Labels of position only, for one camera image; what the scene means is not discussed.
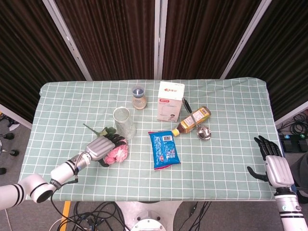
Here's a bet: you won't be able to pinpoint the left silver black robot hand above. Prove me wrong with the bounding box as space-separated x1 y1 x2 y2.
84 134 128 168

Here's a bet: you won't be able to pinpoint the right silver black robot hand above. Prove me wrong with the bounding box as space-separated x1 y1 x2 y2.
247 135 295 190

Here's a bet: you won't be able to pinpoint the pink artificial flower bouquet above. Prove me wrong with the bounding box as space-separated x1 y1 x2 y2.
83 123 129 167

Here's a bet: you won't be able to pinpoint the clear glass vase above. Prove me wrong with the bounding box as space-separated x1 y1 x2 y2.
113 107 137 141

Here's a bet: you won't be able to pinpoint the dark grey fabric object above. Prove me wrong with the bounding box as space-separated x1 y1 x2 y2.
288 153 308 197

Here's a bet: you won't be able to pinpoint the glass jar with blue lid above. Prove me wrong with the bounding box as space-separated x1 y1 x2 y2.
131 85 147 110

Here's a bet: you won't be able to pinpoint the green white checked tablecloth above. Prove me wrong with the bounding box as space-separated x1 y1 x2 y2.
18 77 286 202

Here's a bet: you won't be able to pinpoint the blue snack bag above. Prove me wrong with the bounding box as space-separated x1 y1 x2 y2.
148 129 182 171

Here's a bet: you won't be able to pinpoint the yellow floor tape strip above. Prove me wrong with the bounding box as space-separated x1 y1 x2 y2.
61 201 72 226

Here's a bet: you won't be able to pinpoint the white red carton box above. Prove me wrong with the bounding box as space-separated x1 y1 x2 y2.
157 81 185 123

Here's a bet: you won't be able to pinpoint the black tripod stand feet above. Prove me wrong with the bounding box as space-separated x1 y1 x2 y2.
0 115 20 176

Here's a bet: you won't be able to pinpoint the tea bottle with yellow cap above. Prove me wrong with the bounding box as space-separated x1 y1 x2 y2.
171 106 212 137

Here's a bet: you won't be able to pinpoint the dark brown curtain panel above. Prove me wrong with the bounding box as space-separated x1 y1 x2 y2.
162 0 262 80
0 0 86 124
225 0 308 121
54 0 156 81

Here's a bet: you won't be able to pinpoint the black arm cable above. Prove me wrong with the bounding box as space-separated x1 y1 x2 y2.
49 163 80 212

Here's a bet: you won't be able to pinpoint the black coiled cable bundle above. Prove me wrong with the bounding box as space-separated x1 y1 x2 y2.
276 113 308 136

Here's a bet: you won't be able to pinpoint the silver partition frame rail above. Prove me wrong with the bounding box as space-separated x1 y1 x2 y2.
0 103 33 130
274 101 308 127

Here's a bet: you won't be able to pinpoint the black floor cable tangle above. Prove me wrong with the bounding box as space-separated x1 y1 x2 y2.
54 201 129 231

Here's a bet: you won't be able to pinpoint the steel ladle with black handle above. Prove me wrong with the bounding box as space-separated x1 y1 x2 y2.
181 97 212 140

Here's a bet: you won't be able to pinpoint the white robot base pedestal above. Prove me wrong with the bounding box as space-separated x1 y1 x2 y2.
115 201 183 231

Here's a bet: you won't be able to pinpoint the white floor cable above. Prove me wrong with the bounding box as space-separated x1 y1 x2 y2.
49 217 89 231

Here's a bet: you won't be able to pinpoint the black floor cable pair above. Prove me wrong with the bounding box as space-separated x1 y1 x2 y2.
184 201 213 231

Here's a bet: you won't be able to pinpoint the silver partition frame post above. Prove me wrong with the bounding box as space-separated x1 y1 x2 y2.
219 0 273 80
42 0 93 81
154 0 168 80

